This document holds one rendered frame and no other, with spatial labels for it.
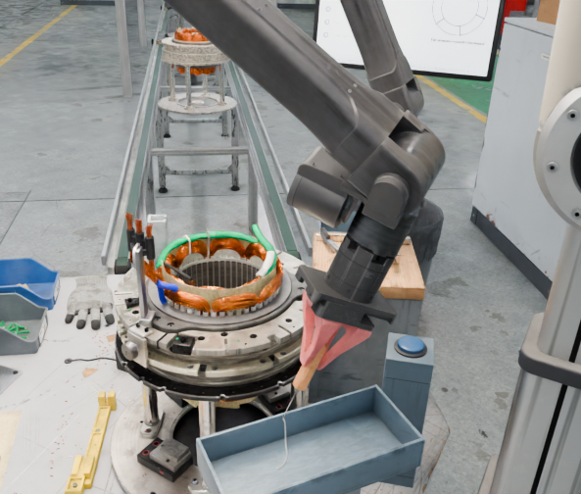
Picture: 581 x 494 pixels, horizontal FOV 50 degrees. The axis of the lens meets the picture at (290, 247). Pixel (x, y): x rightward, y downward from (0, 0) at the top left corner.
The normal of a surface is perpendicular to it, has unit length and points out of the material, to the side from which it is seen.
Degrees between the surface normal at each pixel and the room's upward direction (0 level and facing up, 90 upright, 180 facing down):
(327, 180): 106
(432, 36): 83
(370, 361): 90
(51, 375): 0
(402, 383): 90
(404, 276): 0
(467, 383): 0
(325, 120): 97
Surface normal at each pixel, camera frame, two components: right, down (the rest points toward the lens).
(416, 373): -0.20, 0.44
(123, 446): 0.04, -0.89
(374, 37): -0.43, 0.47
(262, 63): -0.49, 0.63
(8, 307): 0.15, 0.41
